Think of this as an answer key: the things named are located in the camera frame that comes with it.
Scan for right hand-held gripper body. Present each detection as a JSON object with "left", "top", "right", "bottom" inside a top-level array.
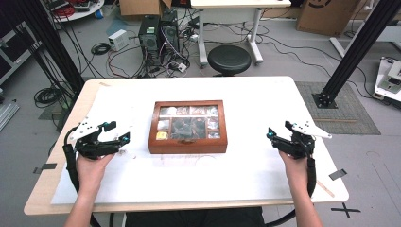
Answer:
[{"left": 271, "top": 120, "right": 333, "bottom": 160}]

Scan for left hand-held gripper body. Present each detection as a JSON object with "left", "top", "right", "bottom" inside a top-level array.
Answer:
[{"left": 68, "top": 116, "right": 123, "bottom": 161}]

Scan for wooden box with glass lid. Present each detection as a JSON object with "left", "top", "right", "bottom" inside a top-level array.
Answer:
[{"left": 148, "top": 99, "right": 229, "bottom": 155}]

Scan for clear plastic cup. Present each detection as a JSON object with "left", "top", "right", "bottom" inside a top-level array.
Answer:
[{"left": 193, "top": 153, "right": 218, "bottom": 168}]

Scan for person's left hand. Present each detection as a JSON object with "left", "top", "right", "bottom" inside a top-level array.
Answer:
[{"left": 76, "top": 152, "right": 116, "bottom": 195}]

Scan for person's right hand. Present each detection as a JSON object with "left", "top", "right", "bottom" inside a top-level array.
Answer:
[{"left": 278, "top": 150, "right": 312, "bottom": 194}]

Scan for black tape strip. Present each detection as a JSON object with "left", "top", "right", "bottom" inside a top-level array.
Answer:
[
  {"left": 32, "top": 162, "right": 58, "bottom": 175},
  {"left": 328, "top": 168, "right": 348, "bottom": 182}
]

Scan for thin wooden stick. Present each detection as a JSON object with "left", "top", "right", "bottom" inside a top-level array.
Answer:
[{"left": 316, "top": 179, "right": 336, "bottom": 199}]

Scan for grey floor mat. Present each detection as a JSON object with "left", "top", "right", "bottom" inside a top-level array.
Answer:
[{"left": 295, "top": 80, "right": 382, "bottom": 136}]

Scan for white table mat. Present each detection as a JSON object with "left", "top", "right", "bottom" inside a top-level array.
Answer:
[{"left": 51, "top": 84, "right": 317, "bottom": 206}]

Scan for light wooden table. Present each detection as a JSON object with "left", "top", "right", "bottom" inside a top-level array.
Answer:
[{"left": 23, "top": 76, "right": 350, "bottom": 217}]

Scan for black tape cross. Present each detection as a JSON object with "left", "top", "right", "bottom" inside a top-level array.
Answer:
[{"left": 330, "top": 201, "right": 361, "bottom": 219}]

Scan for white power supply box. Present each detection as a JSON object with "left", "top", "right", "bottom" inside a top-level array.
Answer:
[{"left": 107, "top": 28, "right": 131, "bottom": 52}]

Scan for black round stool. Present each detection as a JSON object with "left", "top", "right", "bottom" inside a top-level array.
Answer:
[{"left": 207, "top": 44, "right": 253, "bottom": 77}]

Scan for silver metal rails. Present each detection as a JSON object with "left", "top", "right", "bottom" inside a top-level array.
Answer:
[{"left": 0, "top": 99, "right": 21, "bottom": 132}]

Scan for black computer tower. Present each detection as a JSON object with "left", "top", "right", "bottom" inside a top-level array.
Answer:
[{"left": 138, "top": 14, "right": 162, "bottom": 68}]

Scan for person's dark trousers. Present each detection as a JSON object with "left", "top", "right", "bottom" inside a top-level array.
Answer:
[{"left": 125, "top": 206, "right": 267, "bottom": 227}]

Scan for white machine base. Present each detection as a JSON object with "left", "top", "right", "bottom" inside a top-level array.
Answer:
[{"left": 374, "top": 56, "right": 401, "bottom": 104}]

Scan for grey computer tower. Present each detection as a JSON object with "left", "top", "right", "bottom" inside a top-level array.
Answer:
[{"left": 160, "top": 9, "right": 181, "bottom": 53}]

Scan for white round table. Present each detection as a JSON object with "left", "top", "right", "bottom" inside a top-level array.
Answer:
[{"left": 46, "top": 0, "right": 105, "bottom": 24}]

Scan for cardboard box with black print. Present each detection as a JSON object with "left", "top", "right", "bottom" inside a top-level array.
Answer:
[{"left": 295, "top": 0, "right": 361, "bottom": 38}]

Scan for grey metal shelf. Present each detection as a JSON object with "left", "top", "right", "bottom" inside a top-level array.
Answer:
[{"left": 0, "top": 21, "right": 40, "bottom": 87}]

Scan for plain cardboard box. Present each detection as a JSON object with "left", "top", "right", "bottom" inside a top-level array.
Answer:
[{"left": 118, "top": 0, "right": 173, "bottom": 17}]

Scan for white desk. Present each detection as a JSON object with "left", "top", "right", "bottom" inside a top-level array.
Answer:
[{"left": 190, "top": 0, "right": 292, "bottom": 67}]

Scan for black sleeved left gripper cable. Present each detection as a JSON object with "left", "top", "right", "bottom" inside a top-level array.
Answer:
[{"left": 61, "top": 125, "right": 80, "bottom": 194}]

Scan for black sleeved gripper cable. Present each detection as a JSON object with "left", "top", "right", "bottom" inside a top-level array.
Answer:
[
  {"left": 266, "top": 156, "right": 318, "bottom": 227},
  {"left": 61, "top": 125, "right": 80, "bottom": 194}
]

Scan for black sleeved right gripper cable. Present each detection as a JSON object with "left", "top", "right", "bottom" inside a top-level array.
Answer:
[{"left": 266, "top": 156, "right": 318, "bottom": 227}]

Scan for large black cable coil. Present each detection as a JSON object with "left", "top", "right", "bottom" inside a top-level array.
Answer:
[{"left": 33, "top": 86, "right": 64, "bottom": 109}]

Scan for coiled black cable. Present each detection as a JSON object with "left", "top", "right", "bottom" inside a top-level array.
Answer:
[{"left": 90, "top": 42, "right": 112, "bottom": 56}]

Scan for black frame post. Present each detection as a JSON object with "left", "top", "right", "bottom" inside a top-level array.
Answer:
[
  {"left": 17, "top": 0, "right": 86, "bottom": 96},
  {"left": 311, "top": 0, "right": 401, "bottom": 110}
]

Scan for red cable coil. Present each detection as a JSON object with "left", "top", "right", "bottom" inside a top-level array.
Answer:
[{"left": 52, "top": 5, "right": 77, "bottom": 19}]

